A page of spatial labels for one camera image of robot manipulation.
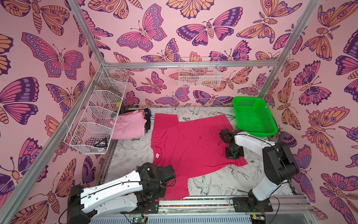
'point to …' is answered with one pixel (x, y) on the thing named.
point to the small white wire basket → (199, 72)
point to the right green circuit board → (256, 219)
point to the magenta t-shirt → (193, 148)
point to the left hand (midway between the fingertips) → (161, 196)
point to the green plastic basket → (254, 115)
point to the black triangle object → (105, 140)
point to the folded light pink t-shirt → (129, 126)
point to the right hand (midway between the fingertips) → (232, 158)
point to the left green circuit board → (139, 220)
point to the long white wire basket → (89, 126)
